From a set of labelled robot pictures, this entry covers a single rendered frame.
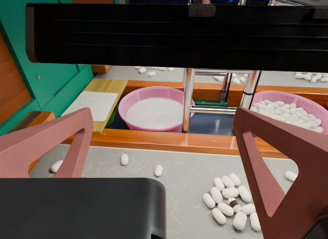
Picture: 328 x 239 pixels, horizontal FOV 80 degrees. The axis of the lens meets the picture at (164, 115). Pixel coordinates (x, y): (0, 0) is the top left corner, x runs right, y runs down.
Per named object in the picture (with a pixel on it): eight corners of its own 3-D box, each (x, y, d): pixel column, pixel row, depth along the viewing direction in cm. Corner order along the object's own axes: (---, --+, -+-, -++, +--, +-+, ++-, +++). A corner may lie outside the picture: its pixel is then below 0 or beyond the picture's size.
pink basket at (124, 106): (207, 129, 73) (211, 108, 67) (147, 164, 60) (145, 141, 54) (164, 99, 90) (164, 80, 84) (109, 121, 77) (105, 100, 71)
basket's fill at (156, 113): (187, 147, 64) (188, 134, 61) (120, 142, 66) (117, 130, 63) (187, 108, 82) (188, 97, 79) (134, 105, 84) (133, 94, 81)
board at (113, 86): (101, 134, 57) (100, 131, 56) (51, 131, 58) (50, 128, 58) (128, 82, 84) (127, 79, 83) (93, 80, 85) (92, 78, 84)
